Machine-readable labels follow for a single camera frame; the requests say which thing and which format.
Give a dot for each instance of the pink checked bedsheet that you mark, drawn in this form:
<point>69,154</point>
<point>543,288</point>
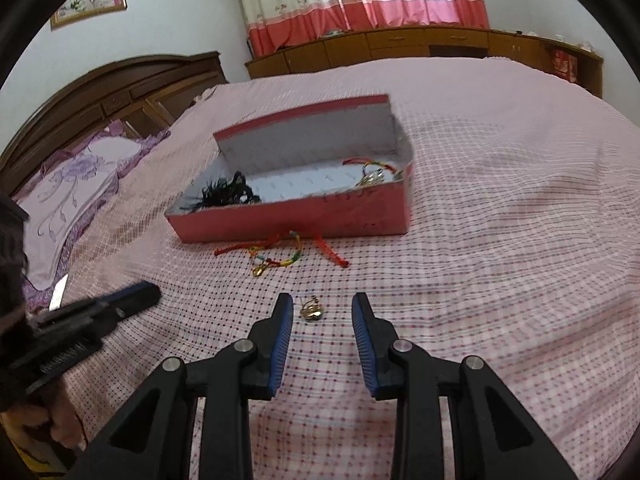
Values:
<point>475,185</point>

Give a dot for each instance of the long wooden cabinet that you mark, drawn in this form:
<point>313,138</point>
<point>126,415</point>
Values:
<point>400,45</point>

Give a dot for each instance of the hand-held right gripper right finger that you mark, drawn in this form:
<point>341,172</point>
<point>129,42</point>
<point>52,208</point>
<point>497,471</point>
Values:
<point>362,341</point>

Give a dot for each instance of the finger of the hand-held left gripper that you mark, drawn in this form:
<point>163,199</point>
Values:
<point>132,297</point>

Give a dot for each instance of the dark wooden headboard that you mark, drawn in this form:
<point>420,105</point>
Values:
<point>100,90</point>

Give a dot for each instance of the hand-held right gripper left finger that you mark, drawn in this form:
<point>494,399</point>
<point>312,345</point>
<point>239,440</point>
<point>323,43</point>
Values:
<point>282,341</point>

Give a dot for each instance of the red gift box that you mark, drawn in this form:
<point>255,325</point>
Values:
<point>565,65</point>

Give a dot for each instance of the red cardboard box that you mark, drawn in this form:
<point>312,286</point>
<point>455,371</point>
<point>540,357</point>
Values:
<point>300,220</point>

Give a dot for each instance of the person's left hand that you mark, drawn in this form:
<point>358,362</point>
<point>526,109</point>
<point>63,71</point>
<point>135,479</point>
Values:
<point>65,420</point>

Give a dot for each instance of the black flower hair accessory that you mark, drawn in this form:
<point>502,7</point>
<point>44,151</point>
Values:
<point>225,194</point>

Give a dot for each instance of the purple floral pillow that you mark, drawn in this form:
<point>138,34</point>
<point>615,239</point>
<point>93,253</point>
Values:
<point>65,195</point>

